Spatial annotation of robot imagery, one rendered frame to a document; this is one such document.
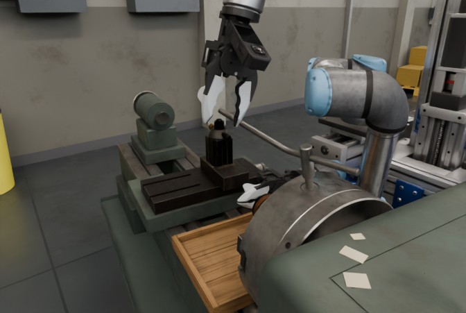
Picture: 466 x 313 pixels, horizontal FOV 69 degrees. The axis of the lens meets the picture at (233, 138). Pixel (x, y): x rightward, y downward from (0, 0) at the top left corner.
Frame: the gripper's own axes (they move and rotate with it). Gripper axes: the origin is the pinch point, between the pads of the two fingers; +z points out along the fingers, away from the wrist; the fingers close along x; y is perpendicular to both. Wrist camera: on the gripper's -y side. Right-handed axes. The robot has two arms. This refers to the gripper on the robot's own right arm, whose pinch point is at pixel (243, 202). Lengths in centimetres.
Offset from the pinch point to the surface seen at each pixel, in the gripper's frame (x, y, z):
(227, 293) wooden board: -19.1, -8.2, 9.2
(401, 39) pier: -8, 409, -608
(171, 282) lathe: -54, 38, 11
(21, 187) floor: -107, 278, 83
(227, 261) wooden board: -19.1, 2.0, 4.0
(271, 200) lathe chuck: 13.2, -21.0, 6.0
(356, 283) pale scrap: 18, -47, 12
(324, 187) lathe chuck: 16.1, -25.8, -2.3
